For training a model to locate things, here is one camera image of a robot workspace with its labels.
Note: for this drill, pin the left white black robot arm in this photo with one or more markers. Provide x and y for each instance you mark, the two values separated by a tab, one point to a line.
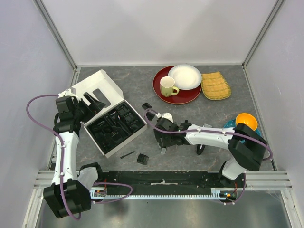
69	192

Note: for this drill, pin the black comb guard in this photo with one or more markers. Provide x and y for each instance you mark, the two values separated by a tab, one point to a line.
146	106
150	116
142	159

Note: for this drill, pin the small oil bottle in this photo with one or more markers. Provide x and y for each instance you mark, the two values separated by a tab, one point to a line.
163	151

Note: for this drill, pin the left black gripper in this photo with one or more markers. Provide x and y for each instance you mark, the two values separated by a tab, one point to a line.
95	104

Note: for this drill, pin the black silver hair clipper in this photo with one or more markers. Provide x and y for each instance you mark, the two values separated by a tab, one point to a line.
200	148

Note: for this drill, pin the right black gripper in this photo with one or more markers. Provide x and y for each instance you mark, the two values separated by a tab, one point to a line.
158	136

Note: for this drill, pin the white cable duct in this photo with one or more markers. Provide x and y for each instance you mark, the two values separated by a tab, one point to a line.
214	195

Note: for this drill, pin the red round plate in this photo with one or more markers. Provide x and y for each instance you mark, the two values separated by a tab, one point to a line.
183	97

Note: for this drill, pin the yellow-green mug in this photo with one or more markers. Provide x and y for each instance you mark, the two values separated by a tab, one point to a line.
167	87

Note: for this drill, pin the woven bamboo tray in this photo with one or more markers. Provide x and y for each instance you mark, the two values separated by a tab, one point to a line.
215	87

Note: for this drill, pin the white clipper kit box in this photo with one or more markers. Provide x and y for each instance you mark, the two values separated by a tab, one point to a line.
118	123

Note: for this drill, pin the blue dotted plate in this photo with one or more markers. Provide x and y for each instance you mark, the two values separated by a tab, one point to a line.
232	123

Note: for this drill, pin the orange bowl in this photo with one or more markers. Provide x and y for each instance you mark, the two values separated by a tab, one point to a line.
247	119

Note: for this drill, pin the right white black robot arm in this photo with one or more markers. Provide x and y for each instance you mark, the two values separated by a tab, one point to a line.
245	145

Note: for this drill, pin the white paper plate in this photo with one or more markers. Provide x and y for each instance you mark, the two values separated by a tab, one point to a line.
186	77

